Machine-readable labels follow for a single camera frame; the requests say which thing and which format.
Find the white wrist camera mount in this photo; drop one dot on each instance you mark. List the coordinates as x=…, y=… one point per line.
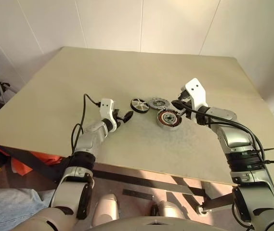
x=106, y=106
x=195, y=93

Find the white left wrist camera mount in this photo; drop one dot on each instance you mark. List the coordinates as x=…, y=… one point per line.
x=106, y=106

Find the black metal table frame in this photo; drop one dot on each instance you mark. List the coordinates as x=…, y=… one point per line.
x=151, y=183

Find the silver robot torso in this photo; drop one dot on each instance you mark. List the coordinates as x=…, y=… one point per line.
x=151, y=224

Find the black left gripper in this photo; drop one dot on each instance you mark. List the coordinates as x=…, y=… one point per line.
x=118, y=118

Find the table caster wheel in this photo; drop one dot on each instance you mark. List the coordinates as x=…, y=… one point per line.
x=202, y=209

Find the blue denim fabric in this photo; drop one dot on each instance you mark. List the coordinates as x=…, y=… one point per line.
x=6, y=209

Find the orange cloth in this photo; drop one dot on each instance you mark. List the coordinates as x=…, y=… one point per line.
x=18, y=166

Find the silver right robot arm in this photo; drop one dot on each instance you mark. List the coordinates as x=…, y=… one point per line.
x=235, y=139

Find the copper wound motor stator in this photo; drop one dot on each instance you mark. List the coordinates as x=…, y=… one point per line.
x=169, y=118

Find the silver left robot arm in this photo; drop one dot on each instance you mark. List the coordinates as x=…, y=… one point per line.
x=88, y=137

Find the black floor tape strip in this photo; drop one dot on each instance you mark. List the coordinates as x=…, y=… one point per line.
x=136, y=193

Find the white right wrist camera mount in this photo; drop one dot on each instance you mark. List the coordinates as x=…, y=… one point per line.
x=195, y=93

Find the beige rounded leg cover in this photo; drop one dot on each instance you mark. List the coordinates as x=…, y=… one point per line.
x=105, y=209
x=169, y=209

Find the black spoked rotor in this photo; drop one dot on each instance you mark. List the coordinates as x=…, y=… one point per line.
x=140, y=105

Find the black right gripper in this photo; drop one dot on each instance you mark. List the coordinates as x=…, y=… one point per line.
x=184, y=95

